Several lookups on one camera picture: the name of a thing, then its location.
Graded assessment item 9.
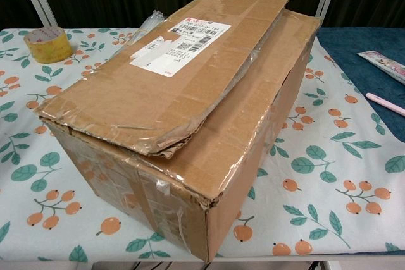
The white patterned toothpaste tube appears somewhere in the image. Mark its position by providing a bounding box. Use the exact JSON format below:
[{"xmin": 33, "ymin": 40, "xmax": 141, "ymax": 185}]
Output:
[{"xmin": 356, "ymin": 50, "xmax": 405, "ymax": 86}]

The white straws bundle in plastic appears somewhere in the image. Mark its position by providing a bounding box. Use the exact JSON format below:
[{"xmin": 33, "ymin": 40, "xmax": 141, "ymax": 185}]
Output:
[{"xmin": 132, "ymin": 10, "xmax": 173, "ymax": 45}]

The yellow packing tape roll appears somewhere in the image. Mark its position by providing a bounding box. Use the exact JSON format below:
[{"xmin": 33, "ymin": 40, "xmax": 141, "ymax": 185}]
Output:
[{"xmin": 23, "ymin": 27, "xmax": 73, "ymax": 64}]

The brown cardboard shipping box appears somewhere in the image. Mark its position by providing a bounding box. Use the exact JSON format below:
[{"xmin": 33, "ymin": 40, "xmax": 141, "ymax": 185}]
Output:
[{"xmin": 34, "ymin": 0, "xmax": 323, "ymax": 264}]

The floral orange fruit tablecloth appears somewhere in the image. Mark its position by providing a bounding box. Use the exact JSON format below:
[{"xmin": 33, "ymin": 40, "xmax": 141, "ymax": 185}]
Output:
[{"xmin": 0, "ymin": 28, "xmax": 405, "ymax": 263}]

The pink toothbrush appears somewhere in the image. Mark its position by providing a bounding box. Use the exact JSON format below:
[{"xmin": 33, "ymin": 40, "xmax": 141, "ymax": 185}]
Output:
[{"xmin": 365, "ymin": 92, "xmax": 405, "ymax": 113}]

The dark blue towel mat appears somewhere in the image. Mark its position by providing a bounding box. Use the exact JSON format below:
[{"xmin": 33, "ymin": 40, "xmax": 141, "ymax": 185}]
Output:
[{"xmin": 317, "ymin": 26, "xmax": 405, "ymax": 154}]

